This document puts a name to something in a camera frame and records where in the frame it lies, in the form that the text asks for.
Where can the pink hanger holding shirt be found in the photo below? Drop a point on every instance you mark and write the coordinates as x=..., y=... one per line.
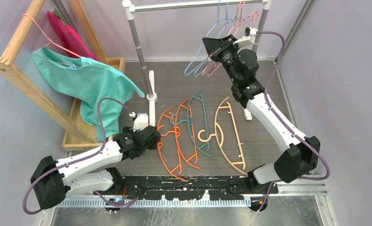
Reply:
x=50, y=41

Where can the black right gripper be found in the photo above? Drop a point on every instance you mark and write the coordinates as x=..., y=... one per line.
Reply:
x=216, y=47

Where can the white slotted cable duct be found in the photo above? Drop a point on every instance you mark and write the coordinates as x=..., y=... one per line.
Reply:
x=204, y=202

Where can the blue wire hanger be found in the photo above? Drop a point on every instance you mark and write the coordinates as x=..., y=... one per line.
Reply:
x=215, y=34
x=195, y=66

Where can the wooden clothes rack frame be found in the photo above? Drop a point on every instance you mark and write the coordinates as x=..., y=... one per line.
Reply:
x=8, y=70

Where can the red garment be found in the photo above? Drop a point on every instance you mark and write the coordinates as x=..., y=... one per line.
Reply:
x=69, y=38

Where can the teal plastic hanger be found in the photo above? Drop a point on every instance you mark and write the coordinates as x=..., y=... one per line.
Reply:
x=205, y=147

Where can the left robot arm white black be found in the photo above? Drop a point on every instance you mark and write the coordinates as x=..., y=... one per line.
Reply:
x=55, y=180

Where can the beige plastic hanger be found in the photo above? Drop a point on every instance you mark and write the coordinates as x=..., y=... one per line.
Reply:
x=226, y=135

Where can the white metal clothes rack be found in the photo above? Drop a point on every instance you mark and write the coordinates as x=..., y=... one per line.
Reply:
x=173, y=31

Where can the wooden tray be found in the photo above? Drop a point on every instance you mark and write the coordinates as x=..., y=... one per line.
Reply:
x=70, y=142

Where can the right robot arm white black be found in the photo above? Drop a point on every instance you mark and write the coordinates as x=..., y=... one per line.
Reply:
x=299, y=152

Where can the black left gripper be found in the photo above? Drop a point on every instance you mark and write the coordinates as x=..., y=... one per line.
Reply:
x=130, y=130

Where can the pink wire hanger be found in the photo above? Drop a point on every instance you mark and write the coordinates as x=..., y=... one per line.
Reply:
x=246, y=11
x=235, y=29

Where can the teal t-shirt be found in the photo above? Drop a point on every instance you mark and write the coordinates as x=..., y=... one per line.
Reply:
x=102, y=89

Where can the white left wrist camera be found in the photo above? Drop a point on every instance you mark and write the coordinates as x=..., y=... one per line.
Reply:
x=140, y=121

